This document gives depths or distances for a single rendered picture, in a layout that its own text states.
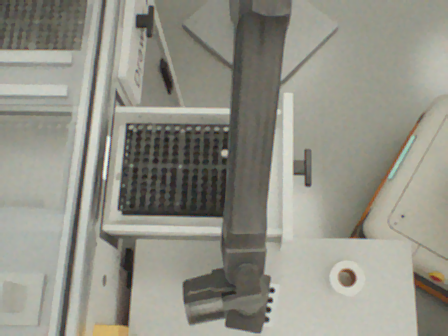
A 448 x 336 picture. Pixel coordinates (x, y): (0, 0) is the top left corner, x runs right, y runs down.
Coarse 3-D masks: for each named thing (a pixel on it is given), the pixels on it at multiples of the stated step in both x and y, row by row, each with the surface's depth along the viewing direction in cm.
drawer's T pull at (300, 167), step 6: (306, 150) 84; (306, 156) 84; (294, 162) 84; (300, 162) 84; (306, 162) 84; (294, 168) 83; (300, 168) 83; (306, 168) 83; (294, 174) 84; (300, 174) 84; (306, 174) 83; (306, 180) 83; (306, 186) 83
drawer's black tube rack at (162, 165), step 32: (128, 128) 87; (192, 128) 87; (128, 160) 89; (160, 160) 86; (192, 160) 85; (224, 160) 86; (128, 192) 84; (160, 192) 87; (192, 192) 87; (224, 192) 87
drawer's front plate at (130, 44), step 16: (128, 0) 92; (144, 0) 100; (128, 16) 91; (128, 32) 90; (144, 32) 101; (128, 48) 89; (144, 48) 101; (128, 64) 88; (128, 80) 89; (128, 96) 94
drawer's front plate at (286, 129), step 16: (288, 96) 85; (288, 112) 85; (288, 128) 84; (288, 144) 83; (288, 160) 82; (288, 176) 81; (288, 192) 81; (288, 208) 80; (288, 224) 79; (288, 240) 79
